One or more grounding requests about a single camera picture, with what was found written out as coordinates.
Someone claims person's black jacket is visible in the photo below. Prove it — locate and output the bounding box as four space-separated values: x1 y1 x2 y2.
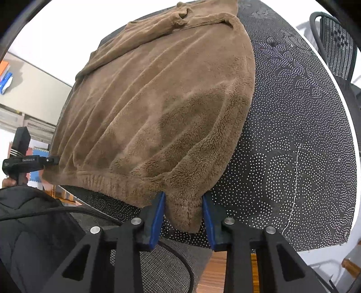
0 184 125 293

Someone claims white thread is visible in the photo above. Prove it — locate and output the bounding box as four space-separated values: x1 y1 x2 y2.
282 143 302 234

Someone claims black dotted floral tablecloth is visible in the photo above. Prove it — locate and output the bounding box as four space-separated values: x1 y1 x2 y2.
52 0 357 251

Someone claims beige drawer cabinet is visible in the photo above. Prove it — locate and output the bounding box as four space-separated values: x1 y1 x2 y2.
0 52 73 136

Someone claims blue box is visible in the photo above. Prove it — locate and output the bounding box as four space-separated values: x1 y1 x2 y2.
0 72 14 95

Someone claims person's left hand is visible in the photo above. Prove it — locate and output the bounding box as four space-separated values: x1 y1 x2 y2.
1 176 19 189

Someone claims wooden chair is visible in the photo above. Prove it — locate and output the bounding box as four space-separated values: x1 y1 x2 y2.
341 258 361 278
42 180 78 207

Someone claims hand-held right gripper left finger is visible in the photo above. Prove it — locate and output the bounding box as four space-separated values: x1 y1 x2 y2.
41 192 166 293

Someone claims brown fleece garment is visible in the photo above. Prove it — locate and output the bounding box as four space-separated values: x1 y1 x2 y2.
42 0 257 234

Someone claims black metal mesh chair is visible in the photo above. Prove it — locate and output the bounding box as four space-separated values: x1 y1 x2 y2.
309 12 361 93

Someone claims grey fabric chair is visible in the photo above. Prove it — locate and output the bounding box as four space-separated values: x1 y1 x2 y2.
68 211 213 293

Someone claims red and blue foam mat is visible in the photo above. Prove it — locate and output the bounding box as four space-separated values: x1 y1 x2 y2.
27 138 52 189

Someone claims white round table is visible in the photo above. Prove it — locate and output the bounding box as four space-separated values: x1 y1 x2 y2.
295 25 361 254

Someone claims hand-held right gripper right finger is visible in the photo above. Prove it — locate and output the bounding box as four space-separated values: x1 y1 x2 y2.
201 194 325 293

